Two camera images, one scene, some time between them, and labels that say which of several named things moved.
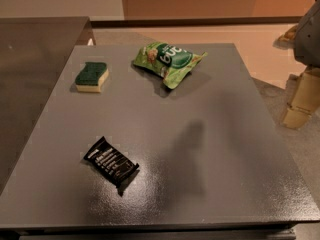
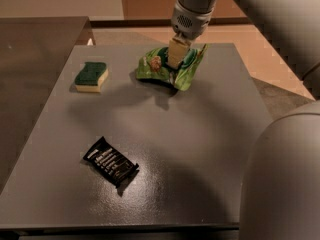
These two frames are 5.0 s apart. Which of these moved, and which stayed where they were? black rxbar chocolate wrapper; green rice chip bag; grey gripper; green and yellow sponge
Moved: green rice chip bag; grey gripper
Stayed: green and yellow sponge; black rxbar chocolate wrapper
